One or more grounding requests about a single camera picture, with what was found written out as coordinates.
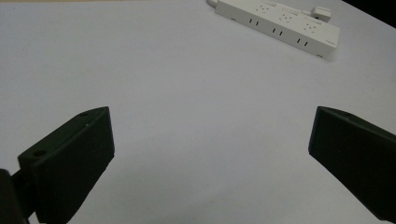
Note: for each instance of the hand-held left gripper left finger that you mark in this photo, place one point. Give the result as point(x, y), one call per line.
point(68, 161)

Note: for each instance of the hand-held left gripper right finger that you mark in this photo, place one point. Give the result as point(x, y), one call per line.
point(355, 155)

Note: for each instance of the white plug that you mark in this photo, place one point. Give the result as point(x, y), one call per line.
point(320, 13)

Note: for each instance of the white power strip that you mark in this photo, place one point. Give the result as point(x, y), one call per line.
point(280, 25)

